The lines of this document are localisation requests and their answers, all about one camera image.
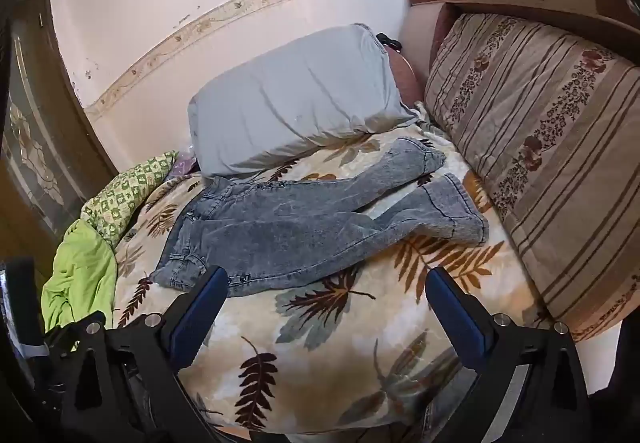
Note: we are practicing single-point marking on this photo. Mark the grey acid-wash denim pants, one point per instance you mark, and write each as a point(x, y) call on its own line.
point(286, 234)

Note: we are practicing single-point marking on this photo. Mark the wooden glass-panel door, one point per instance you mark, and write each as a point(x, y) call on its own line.
point(51, 161)

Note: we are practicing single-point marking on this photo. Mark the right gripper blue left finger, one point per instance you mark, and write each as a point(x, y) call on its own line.
point(189, 318)

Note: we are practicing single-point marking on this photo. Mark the leaf-pattern cream blanket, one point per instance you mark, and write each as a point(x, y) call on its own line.
point(362, 348)

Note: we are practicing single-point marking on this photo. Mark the maroon pillow behind grey pillow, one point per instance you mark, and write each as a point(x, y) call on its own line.
point(405, 79)

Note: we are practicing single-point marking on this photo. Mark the striped floral beige cushion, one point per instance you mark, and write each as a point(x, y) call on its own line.
point(549, 122)

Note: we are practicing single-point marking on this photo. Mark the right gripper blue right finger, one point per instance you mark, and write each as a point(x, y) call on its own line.
point(467, 324)

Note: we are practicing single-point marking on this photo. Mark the light grey pillow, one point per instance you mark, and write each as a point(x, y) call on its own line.
point(320, 90)

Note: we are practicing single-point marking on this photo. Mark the green patterned quilt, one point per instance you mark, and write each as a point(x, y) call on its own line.
point(84, 269)

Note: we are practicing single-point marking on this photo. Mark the small black object behind pillow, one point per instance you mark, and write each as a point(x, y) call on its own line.
point(386, 40)

